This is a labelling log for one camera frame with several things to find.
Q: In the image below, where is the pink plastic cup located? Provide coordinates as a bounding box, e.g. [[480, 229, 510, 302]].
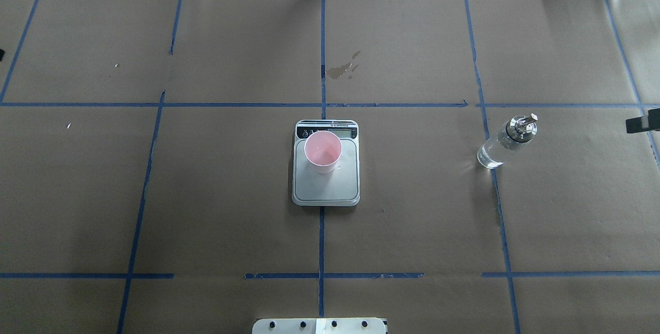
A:
[[304, 130, 343, 174]]

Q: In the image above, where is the silver digital kitchen scale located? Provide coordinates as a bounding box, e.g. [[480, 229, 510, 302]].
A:
[[291, 120, 360, 207]]

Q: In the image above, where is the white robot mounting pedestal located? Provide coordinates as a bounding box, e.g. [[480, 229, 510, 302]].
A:
[[252, 317, 388, 333]]

